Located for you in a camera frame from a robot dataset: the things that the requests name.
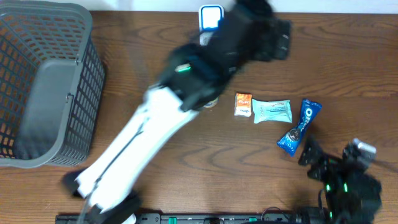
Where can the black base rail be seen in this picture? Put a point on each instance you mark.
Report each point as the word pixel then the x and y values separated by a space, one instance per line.
pixel 156 218

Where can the blue Oreo cookie pack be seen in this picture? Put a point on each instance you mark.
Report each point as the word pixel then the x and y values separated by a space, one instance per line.
pixel 292 138

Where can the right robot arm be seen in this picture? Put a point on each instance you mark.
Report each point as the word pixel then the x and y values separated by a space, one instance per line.
pixel 352 195

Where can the orange small packet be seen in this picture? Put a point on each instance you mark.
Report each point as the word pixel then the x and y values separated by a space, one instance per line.
pixel 243 104

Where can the green lid jar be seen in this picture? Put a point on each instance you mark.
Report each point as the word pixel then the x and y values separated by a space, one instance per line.
pixel 211 103

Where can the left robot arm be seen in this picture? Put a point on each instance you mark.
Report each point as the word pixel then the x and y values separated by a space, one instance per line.
pixel 195 74

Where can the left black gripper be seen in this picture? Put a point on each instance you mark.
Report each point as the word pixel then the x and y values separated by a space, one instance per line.
pixel 269 40

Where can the mint green wipes pack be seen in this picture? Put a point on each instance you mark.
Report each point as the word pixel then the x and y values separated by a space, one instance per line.
pixel 272 111

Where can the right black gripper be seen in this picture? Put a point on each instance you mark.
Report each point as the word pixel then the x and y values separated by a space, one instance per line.
pixel 328 164

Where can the grey plastic mesh basket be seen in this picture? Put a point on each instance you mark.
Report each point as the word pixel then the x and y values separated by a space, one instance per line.
pixel 51 84

